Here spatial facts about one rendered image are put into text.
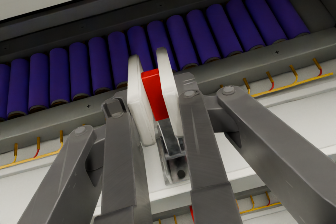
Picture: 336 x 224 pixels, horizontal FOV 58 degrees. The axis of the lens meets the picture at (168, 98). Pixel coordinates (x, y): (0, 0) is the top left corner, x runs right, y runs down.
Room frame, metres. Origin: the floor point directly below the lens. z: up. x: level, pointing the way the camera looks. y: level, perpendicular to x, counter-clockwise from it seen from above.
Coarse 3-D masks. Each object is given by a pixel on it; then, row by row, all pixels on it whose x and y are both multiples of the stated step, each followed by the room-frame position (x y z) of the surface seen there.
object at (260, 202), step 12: (240, 192) 0.19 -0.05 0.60; (252, 192) 0.19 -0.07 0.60; (264, 192) 0.19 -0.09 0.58; (240, 204) 0.19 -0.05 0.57; (252, 204) 0.18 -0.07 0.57; (264, 204) 0.18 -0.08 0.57; (276, 204) 0.17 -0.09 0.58; (156, 216) 0.19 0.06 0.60; (168, 216) 0.19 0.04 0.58; (180, 216) 0.19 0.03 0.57; (192, 216) 0.16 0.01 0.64; (252, 216) 0.17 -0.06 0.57; (264, 216) 0.17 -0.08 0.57; (276, 216) 0.16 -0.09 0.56; (288, 216) 0.16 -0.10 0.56
